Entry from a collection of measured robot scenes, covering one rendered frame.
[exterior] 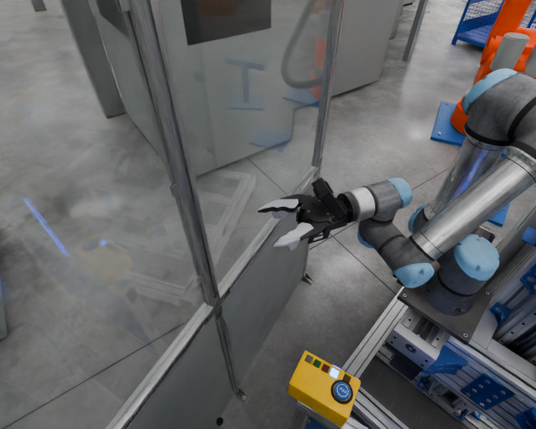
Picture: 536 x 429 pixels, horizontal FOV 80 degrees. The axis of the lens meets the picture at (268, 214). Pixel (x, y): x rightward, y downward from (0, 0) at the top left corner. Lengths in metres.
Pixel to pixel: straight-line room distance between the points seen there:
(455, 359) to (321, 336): 1.05
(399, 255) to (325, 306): 1.50
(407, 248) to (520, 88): 0.39
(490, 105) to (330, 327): 1.66
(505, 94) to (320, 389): 0.79
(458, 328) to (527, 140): 0.59
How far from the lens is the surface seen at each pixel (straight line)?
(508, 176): 0.79
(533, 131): 0.81
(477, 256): 1.03
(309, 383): 0.93
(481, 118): 0.88
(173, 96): 0.62
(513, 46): 3.89
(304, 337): 2.14
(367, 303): 2.33
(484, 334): 1.30
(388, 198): 0.78
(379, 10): 4.64
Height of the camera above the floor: 1.96
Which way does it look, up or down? 46 degrees down
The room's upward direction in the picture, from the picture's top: straight up
